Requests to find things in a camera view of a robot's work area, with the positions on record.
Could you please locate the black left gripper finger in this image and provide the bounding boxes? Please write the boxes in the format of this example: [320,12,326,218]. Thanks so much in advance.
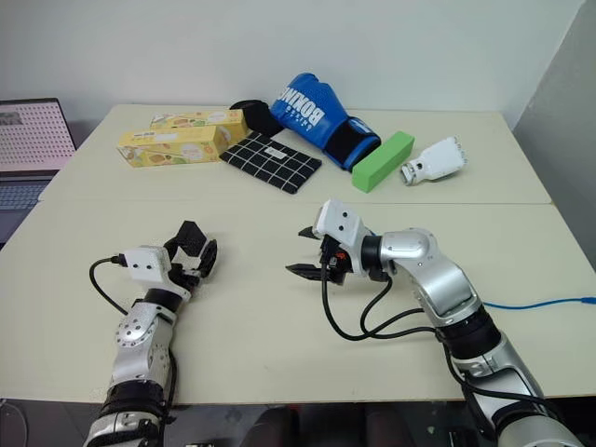
[161,235,188,267]
[198,238,219,281]

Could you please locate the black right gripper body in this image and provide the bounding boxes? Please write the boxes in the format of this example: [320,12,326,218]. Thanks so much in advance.
[318,235,356,287]

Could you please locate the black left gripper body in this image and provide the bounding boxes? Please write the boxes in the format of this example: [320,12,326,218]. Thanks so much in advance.
[167,253,206,293]

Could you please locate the small black box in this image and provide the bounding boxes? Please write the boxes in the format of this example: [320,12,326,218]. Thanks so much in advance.
[178,220,209,256]

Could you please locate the black white-checked cloth pouch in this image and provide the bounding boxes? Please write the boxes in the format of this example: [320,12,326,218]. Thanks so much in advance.
[218,130,324,196]

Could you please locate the green rectangular block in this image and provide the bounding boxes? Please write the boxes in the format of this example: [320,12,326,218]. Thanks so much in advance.
[350,130,416,194]

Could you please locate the long yellow printed carton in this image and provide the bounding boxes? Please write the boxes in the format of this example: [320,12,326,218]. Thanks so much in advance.
[149,108,250,140]
[115,125,244,169]

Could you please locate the blue boxing glove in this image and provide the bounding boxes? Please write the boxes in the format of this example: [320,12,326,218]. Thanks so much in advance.
[270,71,383,174]

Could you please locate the black rolled fabric wrap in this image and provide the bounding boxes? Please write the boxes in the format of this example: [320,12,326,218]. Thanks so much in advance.
[228,98,285,138]

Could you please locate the white robotic hand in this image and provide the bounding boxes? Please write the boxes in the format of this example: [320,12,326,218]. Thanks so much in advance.
[400,135,469,187]

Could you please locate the open laptop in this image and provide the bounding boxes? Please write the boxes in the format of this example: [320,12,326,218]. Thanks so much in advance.
[0,97,78,249]

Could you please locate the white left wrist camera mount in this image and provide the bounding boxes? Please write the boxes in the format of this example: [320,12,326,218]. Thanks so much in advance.
[117,245,171,283]

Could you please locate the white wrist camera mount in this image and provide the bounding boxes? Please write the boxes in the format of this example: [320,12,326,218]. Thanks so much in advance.
[312,198,370,276]
[117,245,171,283]

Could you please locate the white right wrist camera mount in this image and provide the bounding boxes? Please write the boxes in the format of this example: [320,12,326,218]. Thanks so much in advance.
[312,198,370,276]

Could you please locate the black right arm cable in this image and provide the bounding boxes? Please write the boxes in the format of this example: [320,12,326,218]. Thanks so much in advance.
[319,260,441,343]

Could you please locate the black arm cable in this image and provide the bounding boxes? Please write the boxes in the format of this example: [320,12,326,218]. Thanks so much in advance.
[88,253,130,318]
[319,260,441,343]

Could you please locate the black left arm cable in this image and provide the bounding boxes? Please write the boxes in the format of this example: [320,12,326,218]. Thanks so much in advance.
[88,253,130,318]

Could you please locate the blue Ethernet cable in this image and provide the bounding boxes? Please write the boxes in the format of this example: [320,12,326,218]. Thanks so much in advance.
[481,294,596,311]

